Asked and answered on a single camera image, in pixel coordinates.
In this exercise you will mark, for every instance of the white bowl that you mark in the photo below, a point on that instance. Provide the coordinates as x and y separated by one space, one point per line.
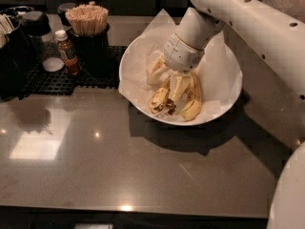
222 89

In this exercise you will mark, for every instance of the bundle of wooden chopsticks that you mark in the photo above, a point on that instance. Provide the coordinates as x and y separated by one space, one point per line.
88 20

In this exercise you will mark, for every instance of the dark jar behind chopsticks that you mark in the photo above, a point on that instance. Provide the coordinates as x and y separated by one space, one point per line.
62 9

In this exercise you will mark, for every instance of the small brown sauce bottle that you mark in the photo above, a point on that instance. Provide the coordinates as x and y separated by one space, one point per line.
68 53

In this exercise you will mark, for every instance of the long yellow banana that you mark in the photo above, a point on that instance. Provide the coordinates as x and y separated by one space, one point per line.
194 103

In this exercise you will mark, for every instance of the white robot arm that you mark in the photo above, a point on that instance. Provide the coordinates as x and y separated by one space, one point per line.
279 40

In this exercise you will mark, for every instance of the short spotted banana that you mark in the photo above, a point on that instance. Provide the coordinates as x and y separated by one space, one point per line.
160 97

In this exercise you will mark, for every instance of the black container at left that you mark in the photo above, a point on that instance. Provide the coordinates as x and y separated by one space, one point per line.
17 55

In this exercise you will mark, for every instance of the black chopstick holder cup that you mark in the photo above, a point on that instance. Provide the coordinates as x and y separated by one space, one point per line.
93 51

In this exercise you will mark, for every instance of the glass shaker with black lid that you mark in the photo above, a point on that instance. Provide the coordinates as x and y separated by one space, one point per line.
37 27

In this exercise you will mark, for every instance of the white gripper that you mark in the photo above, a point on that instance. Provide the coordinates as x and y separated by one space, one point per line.
181 55

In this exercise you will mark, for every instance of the black grid mat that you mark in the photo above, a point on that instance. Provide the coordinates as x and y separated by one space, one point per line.
39 81

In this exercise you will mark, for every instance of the white paper liner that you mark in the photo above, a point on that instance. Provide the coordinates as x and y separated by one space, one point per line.
136 67

